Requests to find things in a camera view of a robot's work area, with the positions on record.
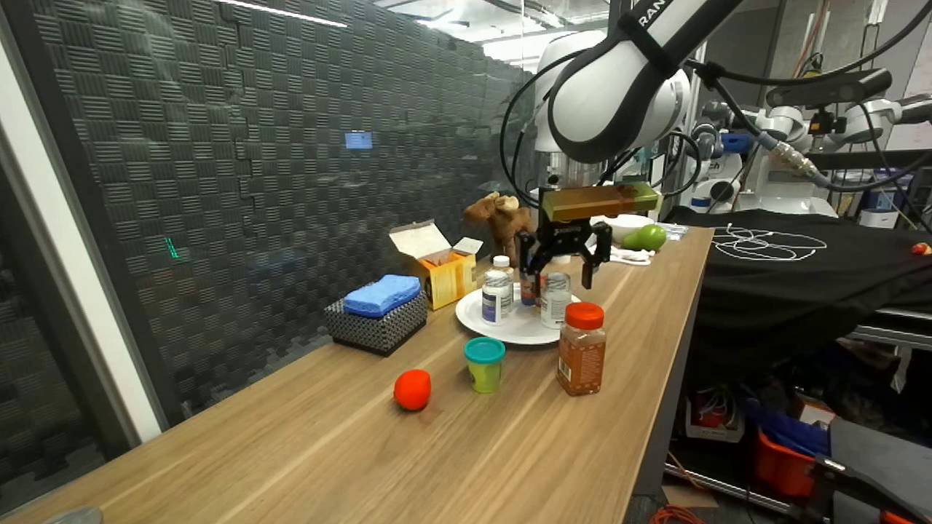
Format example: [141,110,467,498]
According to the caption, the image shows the small white pill bottle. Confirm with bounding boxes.
[493,253,515,310]

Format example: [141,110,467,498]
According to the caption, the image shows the wrist camera wooden mount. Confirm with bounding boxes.
[541,186,659,224]

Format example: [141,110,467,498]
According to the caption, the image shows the blue sponge cloth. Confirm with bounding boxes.
[343,273,422,319]

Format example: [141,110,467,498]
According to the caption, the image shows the grey basket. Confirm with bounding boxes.
[324,297,428,355]

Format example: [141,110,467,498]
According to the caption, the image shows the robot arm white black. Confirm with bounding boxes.
[515,0,739,285]

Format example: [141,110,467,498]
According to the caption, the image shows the red ball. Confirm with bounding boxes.
[393,371,431,415]

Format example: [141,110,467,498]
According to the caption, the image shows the yellow cardboard box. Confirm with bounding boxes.
[388,222,485,310]

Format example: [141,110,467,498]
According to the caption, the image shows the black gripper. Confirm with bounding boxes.
[520,218,611,289]

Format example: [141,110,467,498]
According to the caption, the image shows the red bin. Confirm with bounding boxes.
[751,431,817,502]

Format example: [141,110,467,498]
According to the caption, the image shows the orange lid spice jar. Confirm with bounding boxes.
[556,303,605,397]

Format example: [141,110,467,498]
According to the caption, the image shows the white lid supplement bottle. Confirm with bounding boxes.
[546,271,570,323]

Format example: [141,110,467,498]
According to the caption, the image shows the white cloth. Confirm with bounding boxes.
[608,247,655,266]

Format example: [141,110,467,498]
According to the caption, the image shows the dark label white bottle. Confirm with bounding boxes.
[480,271,508,323]

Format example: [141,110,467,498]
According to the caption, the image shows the white round plate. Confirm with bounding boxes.
[454,289,559,348]

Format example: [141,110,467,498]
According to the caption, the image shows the teal lid green cup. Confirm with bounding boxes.
[464,337,508,393]

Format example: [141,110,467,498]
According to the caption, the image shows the black cloth covered table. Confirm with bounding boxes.
[672,211,932,384]

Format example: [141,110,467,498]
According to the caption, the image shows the white coiled cable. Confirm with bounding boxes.
[712,224,830,266]

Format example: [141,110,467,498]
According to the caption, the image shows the green bowl item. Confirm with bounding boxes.
[621,224,667,250]

